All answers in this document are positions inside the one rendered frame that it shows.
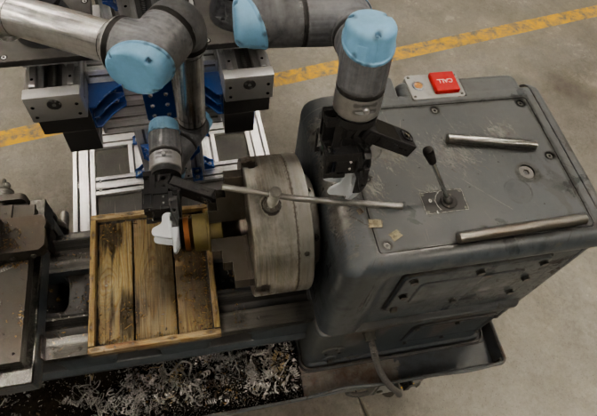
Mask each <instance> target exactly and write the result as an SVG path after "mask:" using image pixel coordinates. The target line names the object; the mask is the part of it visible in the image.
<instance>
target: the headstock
mask: <svg viewBox="0 0 597 416"><path fill-rule="evenodd" d="M458 80H459V82H460V83H461V85H462V88H463V90H464V92H465V94H466V95H465V96H462V97H451V98H440V99H429V100H413V99H412V98H411V95H410V91H409V89H408V86H407V85H406V83H400V84H398V85H396V86H395V91H396V94H397V96H398V100H393V99H389V98H387V97H386V96H384V97H383V100H382V105H381V109H380V112H379V114H378V119H379V120H381V121H384V122H386V123H389V124H392V125H394V126H397V127H399V128H402V129H403V130H406V131H408V132H409V133H410V134H411V136H412V137H413V140H414V142H415V144H416V146H417V147H416V148H415V149H414V150H413V152H412V153H411V154H410V155H409V156H403V155H400V154H397V153H395V152H393V151H390V150H387V149H384V148H381V147H378V146H375V145H371V146H370V149H371V154H372V158H371V166H370V171H369V176H368V181H367V184H366V186H365V188H364V189H363V190H362V192H361V193H359V194H358V195H357V196H356V197H354V198H353V199H352V200H364V201H377V202H389V203H401V204H403V209H402V210H396V209H385V208H372V207H361V206H349V205H336V204H318V208H319V213H320V221H321V233H322V241H321V253H320V259H319V261H318V262H317V264H315V270H314V281H313V284H312V286H311V287H310V288H309V289H310V292H311V297H312V302H313V306H314V313H315V318H316V322H317V325H318V327H319V329H320V330H321V331H322V332H323V333H324V334H327V335H330V336H336V335H341V334H347V333H351V332H355V331H356V330H357V329H358V328H359V327H360V326H361V325H362V324H364V323H368V322H373V321H379V320H385V319H390V318H396V317H402V316H412V315H417V314H424V313H429V312H434V311H440V310H446V309H452V308H462V307H468V306H473V305H479V304H484V303H491V302H496V301H501V300H512V299H518V298H522V297H525V296H527V295H528V294H529V293H531V292H532V291H534V290H535V289H536V288H537V287H539V286H540V285H541V284H542V283H543V282H545V281H546V280H547V279H549V278H550V277H551V276H553V275H554V274H555V273H557V272H558V271H559V270H561V269H562V268H564V267H565V266H566V265H567V264H569V263H570V262H571V261H573V260H574V259H575V258H576V257H577V256H579V255H580V254H581V253H582V252H584V251H585V250H587V249H588V248H592V247H597V192H596V190H595V189H594V187H593V184H592V183H591V181H590V180H589V178H588V177H587V175H586V173H585V171H584V169H583V167H582V165H581V164H580V163H579V161H578V159H577V157H576V155H575V153H574V151H573V150H572V148H571V146H570V144H569V143H568V141H567V139H566V138H565V136H564V134H563V132H562V131H561V128H560V126H559V125H558V124H557V122H556V120H555V119H554V117H553V114H552V113H551V111H550V109H549V107H548V106H547V105H546V103H545V101H544V99H543V97H542V95H541V94H540V92H539V90H538V89H537V88H536V87H534V86H532V85H530V84H520V85H518V84H517V82H516V80H515V79H514V78H513V77H512V76H506V75H503V76H480V77H468V78H459V79H458ZM333 99H334V96H328V97H321V98H318V99H315V100H310V101H309V102H308V103H307V104H305V105H304V107H303V108H302V110H301V114H300V120H299V126H298V137H297V143H296V148H295V155H296V156H297V157H298V160H299V161H300V163H301V166H302V169H303V172H304V174H305V175H307V176H308V178H309V179H310V180H311V182H312V185H313V188H314V192H315V196H316V197H328V198H340V199H345V198H344V196H337V195H330V194H328V192H327V189H328V188H329V187H330V186H332V185H335V184H337V183H336V182H329V181H325V180H324V179H323V178H322V176H323V174H322V170H321V163H322V156H321V154H320V151H317V152H314V143H315V135H316V128H320V123H321V116H322V107H330V106H333ZM447 133H455V134H466V135H478V136H490V137H501V138H513V139H524V140H536V141H537V149H535V150H531V149H519V148H497V147H485V146H474V145H462V144H450V143H446V141H445V138H446V134H447ZM426 146H431V147H432V148H433V149H434V153H435V157H436V165H437V167H438V170H439V172H440V174H441V176H442V180H443V183H444V185H445V188H446V189H447V192H448V194H451V195H453V196H454V197H455V198H456V199H457V201H458V204H457V206H456V207H455V208H453V209H448V208H445V207H444V206H443V205H442V204H441V201H440V199H441V196H442V195H443V193H442V190H441V188H440V185H439V183H438V180H437V179H436V176H435V174H434V170H433V168H432V165H430V164H429V163H428V162H427V161H426V159H425V157H424V155H423V148H424V147H426ZM359 208H361V209H362V210H363V211H364V212H363V213H362V214H359V213H358V211H356V209H359ZM579 213H585V214H586V215H587V216H588V222H587V223H586V224H582V225H576V226H570V227H565V228H554V229H548V230H542V231H537V232H531V233H525V234H519V235H514V236H503V237H498V238H491V239H486V240H481V241H474V242H469V243H463V244H459V243H458V242H457V240H456V233H457V232H463V231H468V230H475V229H480V228H492V227H497V226H504V225H509V224H515V223H521V222H527V221H533V220H543V219H550V218H555V217H561V216H567V215H573V214H579ZM368 220H381V221H382V222H381V223H382V225H383V226H382V228H369V225H368V224H369V222H368ZM396 229H397V230H398V231H400V234H402V235H403V236H402V237H400V238H399V239H398V240H396V241H395V242H394V240H392V238H391V237H390V235H389V234H390V233H392V232H393V231H395V230H396ZM329 280H330V281H329ZM325 286H326V287H325ZM331 287H332V288H331ZM318 301H319V302H318Z"/></svg>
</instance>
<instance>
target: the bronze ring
mask: <svg viewBox="0 0 597 416"><path fill-rule="evenodd" d="M191 217H192V218H188V217H183V218H179V235H180V242H181V248H182V251H183V252H185V251H187V252H189V251H192V249H195V251H196V252H202V251H210V252H212V248H211V240H212V239H218V238H224V237H223V228H222V222H215V223H209V218H208V211H205V213H197V214H192V215H191Z"/></svg>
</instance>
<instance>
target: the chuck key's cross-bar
mask: <svg viewBox="0 0 597 416"><path fill-rule="evenodd" d="M221 190H226V191H231V192H237V193H243V194H249V195H254V196H265V197H269V191H267V190H261V189H255V188H245V187H239V186H234V185H227V184H222V185H221ZM279 199H282V200H288V201H294V202H301V203H314V204H336V205H349V206H361V207H372V208H385V209H396V210H402V209H403V204H401V203H389V202H377V201H364V200H352V199H349V200H348V199H340V198H328V197H315V196H295V195H290V194H284V193H281V196H280V198H279Z"/></svg>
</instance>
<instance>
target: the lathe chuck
mask: <svg viewBox="0 0 597 416"><path fill-rule="evenodd" d="M249 161H252V162H254V163H255V165H256V166H255V168H251V169H248V167H243V186H244V187H245V188H255V189H261V190H267V191H270V188H272V187H278V188H280V189H281V191H282V193H284V194H290V195H292V193H291V185H290V181H289V177H288V173H287V171H286V167H285V164H284V162H283V159H282V157H281V156H280V155H279V154H273V155H263V156H246V157H239V159H238V161H237V170H240V169H241V170H242V167H241V163H246V162H249ZM265 199H267V197H265V196H254V195H249V194H244V204H245V215H246V216H245V218H246V221H247V229H248V235H247V236H248V240H249V246H250V252H251V263H252V268H253V275H254V280H255V286H256V287H261V285H264V284H268V285H269V290H267V291H266V292H261V291H259V292H255V286H254V285H253V286H251V291H252V294H253V296H255V297H258V296H265V295H271V294H277V293H284V292H294V291H295V290H296V288H297V285H298V280H299V243H298V232H297V223H296V216H295V210H294V203H293V201H288V200H282V199H279V204H280V206H279V210H278V211H277V212H274V213H269V212H266V211H265V209H264V208H263V203H264V201H265Z"/></svg>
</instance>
